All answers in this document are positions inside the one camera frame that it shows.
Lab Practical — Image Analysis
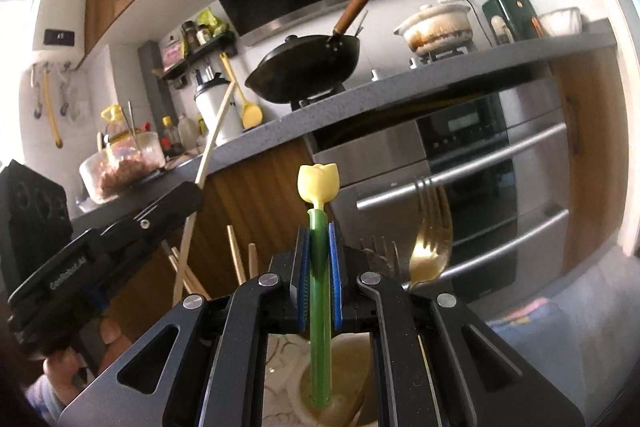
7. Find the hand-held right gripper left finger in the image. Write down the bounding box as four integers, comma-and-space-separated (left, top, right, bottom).
65, 226, 312, 427

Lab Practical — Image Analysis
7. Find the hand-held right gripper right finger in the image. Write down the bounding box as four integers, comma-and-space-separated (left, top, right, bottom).
327, 222, 584, 427

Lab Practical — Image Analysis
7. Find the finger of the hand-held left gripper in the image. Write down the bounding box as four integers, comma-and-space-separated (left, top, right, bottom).
99, 180, 206, 242

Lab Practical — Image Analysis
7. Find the green utensil with yellow tulip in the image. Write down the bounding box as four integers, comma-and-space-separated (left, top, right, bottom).
297, 162, 341, 411

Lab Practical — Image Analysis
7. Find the long wooden chopstick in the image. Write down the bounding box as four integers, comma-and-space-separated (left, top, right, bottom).
171, 81, 236, 306

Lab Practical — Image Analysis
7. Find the cream ceramic utensil holder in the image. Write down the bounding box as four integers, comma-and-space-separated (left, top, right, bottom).
264, 332, 376, 427

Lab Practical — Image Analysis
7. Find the gold fork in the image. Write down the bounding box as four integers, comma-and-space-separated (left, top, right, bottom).
407, 206, 454, 292
413, 176, 449, 219

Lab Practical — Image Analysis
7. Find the person's left hand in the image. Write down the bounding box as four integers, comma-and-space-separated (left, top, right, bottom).
44, 316, 126, 410

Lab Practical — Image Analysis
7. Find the clear plastic food container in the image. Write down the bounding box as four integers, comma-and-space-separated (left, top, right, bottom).
78, 130, 167, 204

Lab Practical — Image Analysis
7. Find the dark metal fork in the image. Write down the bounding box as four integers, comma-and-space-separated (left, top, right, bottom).
360, 235, 401, 279

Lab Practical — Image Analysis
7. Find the sauce bottle with yellow cap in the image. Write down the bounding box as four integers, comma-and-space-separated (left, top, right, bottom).
159, 115, 184, 156

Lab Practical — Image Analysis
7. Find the clear plastic bottle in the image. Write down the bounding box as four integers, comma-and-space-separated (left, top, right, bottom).
177, 114, 201, 151

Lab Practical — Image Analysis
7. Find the wooden base cabinet door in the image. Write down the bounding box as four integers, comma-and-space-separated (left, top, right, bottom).
549, 44, 627, 279
164, 139, 322, 304

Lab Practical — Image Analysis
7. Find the cooking oil bottle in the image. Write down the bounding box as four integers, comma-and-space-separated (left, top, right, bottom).
99, 104, 136, 148

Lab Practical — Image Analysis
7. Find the white tumbler with black lid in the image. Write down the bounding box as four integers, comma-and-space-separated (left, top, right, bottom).
193, 74, 246, 147

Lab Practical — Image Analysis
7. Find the grey pipe casing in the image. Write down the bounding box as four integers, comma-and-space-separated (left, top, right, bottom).
137, 40, 166, 138

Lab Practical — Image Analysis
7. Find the yellow spatula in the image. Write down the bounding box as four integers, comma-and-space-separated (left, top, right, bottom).
219, 52, 264, 130

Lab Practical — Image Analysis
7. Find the stainless steel built-in oven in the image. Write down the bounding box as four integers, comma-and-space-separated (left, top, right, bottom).
304, 94, 574, 304

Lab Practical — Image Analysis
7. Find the pink box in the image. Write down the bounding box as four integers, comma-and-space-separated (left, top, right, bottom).
160, 42, 187, 69

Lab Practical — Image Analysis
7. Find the black spice shelf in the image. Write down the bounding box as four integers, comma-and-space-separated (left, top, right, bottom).
158, 31, 240, 81

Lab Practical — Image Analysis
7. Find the dark spice jar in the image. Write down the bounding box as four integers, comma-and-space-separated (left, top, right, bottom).
180, 20, 197, 53

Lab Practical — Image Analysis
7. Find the gas stove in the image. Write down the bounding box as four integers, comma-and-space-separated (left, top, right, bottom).
289, 44, 477, 110

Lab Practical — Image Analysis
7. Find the yellow green snack packet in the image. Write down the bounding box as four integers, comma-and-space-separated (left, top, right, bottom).
197, 6, 230, 36

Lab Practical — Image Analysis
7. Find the black wok lid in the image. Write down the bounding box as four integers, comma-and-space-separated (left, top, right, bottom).
259, 34, 342, 64

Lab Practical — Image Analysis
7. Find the white water heater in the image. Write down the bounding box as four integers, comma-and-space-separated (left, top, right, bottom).
29, 0, 90, 74

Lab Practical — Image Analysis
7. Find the white casserole pot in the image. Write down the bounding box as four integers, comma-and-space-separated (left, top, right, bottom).
393, 2, 474, 58

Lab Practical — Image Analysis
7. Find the green air fryer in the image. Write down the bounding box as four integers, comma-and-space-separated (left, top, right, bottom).
481, 0, 544, 48

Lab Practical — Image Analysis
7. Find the clear glass bowl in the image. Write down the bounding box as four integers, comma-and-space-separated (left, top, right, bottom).
539, 5, 584, 37

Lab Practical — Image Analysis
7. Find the black wok with wooden handle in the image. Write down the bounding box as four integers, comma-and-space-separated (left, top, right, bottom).
243, 0, 384, 104

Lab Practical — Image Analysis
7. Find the black power cable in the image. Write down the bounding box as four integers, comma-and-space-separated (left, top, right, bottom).
461, 0, 496, 48

